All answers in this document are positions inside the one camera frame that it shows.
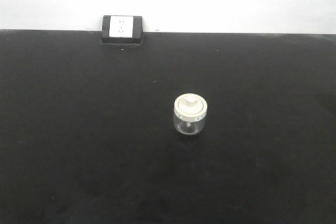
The glass jar with white lid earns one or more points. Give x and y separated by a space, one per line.
190 111

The black and white power socket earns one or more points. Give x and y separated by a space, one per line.
122 30

